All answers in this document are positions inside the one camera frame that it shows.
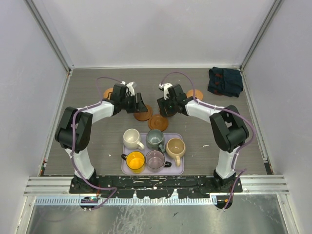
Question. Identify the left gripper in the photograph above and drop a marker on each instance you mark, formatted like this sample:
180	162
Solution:
137	107

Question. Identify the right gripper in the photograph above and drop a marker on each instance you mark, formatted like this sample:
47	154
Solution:
163	103

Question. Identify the light cork coaster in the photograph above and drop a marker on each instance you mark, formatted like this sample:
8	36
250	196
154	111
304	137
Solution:
107	94
198	94

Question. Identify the beige ceramic mug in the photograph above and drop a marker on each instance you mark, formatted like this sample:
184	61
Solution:
175	149

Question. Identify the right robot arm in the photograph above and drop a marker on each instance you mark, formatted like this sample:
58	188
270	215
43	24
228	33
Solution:
229	130

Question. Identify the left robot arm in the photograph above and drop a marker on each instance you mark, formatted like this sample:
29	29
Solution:
74	129

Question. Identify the white ceramic mug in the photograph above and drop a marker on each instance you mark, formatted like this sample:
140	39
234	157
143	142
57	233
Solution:
132	139

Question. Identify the grey-green ceramic mug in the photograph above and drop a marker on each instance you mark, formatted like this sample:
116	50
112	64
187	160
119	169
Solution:
155	140

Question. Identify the dark blue folded cloth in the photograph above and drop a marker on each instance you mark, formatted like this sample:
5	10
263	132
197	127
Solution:
225	82

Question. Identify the yellow glass mug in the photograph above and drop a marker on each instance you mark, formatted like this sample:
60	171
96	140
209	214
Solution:
135	161

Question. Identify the clear purple glass mug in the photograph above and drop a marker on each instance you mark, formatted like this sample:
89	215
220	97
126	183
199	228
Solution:
155	161

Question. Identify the lavender plastic tray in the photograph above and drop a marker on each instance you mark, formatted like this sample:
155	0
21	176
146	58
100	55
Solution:
170	171

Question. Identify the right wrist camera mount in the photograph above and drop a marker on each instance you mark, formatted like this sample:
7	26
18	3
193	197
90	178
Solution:
165	88

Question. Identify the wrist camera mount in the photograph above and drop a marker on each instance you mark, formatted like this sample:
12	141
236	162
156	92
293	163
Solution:
131	87
165	88

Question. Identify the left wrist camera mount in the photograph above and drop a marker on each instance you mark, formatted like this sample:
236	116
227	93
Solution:
131	87

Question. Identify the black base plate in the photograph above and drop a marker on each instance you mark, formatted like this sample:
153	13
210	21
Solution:
151	186

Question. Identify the aluminium frame post left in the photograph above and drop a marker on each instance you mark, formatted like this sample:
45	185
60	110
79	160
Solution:
50	36

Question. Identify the aluminium frame post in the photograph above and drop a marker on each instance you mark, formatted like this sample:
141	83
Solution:
262	30
50	36

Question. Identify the aluminium frame rail front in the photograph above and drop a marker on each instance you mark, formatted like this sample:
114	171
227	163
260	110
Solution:
251	184

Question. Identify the white slotted cable duct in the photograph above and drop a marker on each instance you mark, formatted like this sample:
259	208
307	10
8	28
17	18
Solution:
91	201

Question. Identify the aluminium frame post right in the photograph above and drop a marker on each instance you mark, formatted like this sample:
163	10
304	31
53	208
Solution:
262	30

